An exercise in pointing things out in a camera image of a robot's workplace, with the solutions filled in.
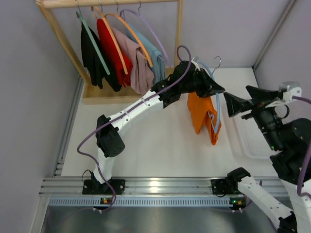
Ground aluminium mounting rail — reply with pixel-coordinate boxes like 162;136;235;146
38;176;290;195

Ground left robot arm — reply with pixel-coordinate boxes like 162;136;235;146
82;61;225;196

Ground purple hanger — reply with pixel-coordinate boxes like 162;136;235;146
119;0;171;69

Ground light blue trousers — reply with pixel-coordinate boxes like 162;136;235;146
129;24;166;84

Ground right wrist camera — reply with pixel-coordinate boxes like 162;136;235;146
278;81;302;102

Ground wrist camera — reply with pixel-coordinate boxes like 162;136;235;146
278;81;302;102
191;56;201;71

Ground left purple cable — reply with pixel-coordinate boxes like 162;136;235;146
76;45;191;212

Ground slotted cable duct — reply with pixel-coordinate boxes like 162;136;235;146
49;197;246;207

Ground green hanger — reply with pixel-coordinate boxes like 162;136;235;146
75;0;110;75

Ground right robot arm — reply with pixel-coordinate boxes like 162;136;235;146
224;82;311;233

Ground black trousers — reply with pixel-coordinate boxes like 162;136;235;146
81;24;121;92

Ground pink drawstring trousers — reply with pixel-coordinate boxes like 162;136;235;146
112;28;154;95

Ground white plastic basket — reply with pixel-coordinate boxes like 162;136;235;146
233;116;277;160

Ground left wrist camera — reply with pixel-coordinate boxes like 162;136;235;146
191;56;201;71

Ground light blue hanger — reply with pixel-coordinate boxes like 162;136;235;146
198;56;222;133

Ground orange hanger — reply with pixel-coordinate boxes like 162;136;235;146
104;13;153;67

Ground wooden clothes rack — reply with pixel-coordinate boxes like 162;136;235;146
35;0;183;105

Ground orange trousers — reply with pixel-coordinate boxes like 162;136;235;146
187;92;222;146

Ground peach hanger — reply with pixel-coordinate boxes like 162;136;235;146
91;6;128;74

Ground red trousers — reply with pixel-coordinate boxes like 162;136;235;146
97;19;133;86

